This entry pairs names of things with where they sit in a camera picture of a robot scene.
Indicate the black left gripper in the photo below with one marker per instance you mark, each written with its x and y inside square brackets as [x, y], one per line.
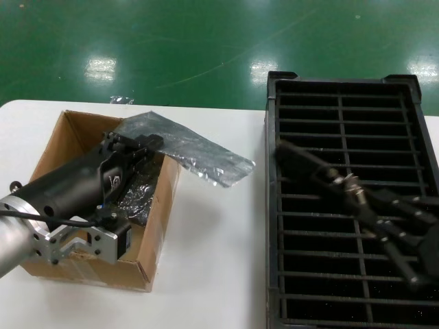
[72, 188]

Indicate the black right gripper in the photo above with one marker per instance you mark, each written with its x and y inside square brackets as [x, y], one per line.
[430, 257]

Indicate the grey antistatic plastic bag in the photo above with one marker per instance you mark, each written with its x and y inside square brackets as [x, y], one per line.
[205, 157]

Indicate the graphics card with metal bracket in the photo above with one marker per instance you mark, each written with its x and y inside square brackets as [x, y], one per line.
[302, 161]

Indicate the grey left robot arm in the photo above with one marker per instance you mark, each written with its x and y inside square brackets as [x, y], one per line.
[15, 243]

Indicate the bagged graphics card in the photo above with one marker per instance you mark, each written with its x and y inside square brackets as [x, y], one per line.
[139, 200]

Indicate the open brown cardboard box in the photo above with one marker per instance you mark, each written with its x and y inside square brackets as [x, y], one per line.
[79, 133]

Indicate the black slotted plastic container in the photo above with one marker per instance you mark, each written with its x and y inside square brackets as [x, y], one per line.
[343, 85]

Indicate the small crumpled plastic scrap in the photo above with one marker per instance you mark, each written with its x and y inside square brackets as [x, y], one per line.
[121, 100]

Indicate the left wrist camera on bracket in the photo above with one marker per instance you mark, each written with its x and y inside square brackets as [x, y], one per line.
[106, 240]

